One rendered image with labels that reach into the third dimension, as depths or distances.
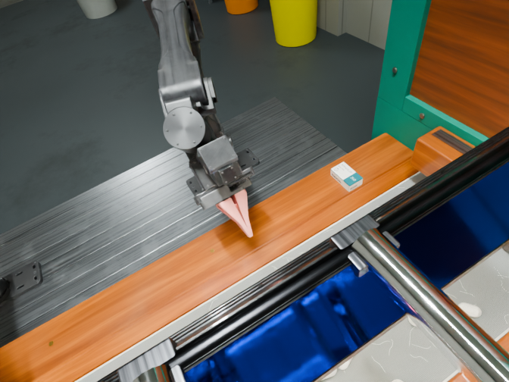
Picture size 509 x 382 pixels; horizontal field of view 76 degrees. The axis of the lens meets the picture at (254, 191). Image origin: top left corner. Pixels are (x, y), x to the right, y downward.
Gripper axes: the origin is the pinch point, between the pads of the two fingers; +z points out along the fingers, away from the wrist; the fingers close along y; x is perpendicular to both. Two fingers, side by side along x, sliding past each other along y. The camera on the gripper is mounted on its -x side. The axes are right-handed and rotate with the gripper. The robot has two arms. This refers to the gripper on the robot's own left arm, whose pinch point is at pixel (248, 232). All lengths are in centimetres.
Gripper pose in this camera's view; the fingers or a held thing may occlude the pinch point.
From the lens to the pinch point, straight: 54.2
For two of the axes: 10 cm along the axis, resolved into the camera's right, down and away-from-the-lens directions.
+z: 4.8, 8.8, 0.2
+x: -2.0, 0.8, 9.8
